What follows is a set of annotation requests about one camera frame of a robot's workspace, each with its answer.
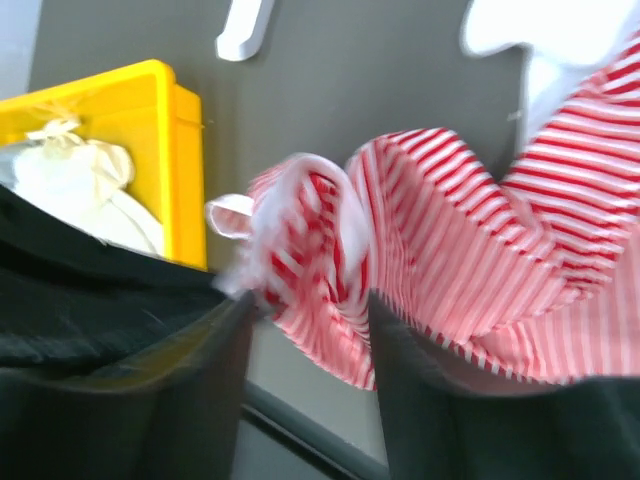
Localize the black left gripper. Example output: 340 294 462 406
1 189 226 367

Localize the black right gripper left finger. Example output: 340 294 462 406
1 293 255 479

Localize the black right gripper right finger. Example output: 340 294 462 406
369 294 639 479

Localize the red white striped tank top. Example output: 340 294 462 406
206 36 639 390

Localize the white navy-trimmed tank top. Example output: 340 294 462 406
460 0 639 147

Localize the cream white cloth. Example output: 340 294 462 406
1 117 165 258

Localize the yellow plastic bin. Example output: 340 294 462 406
1 59 207 269

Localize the white metal clothes rack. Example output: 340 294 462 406
215 0 275 62

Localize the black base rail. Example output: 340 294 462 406
242 381 389 480

